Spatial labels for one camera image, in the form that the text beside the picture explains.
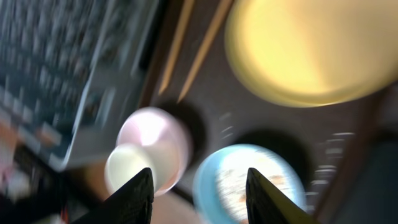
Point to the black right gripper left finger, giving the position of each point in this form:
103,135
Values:
130,204

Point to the white cup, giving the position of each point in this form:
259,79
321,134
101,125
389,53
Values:
124,163

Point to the brown serving tray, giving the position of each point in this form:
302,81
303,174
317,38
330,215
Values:
328,146

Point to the wooden chopstick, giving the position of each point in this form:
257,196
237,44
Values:
213,28
176,44

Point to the yellow plate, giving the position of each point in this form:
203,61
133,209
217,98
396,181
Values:
307,53

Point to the grey dishwasher rack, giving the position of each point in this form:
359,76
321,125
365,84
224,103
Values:
72,72

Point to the light blue bowl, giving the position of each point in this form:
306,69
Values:
219,186

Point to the black plastic bin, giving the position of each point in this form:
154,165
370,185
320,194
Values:
373,198

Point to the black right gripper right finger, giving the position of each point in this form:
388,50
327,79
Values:
266,204

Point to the pink bowl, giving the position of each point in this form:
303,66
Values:
159,132

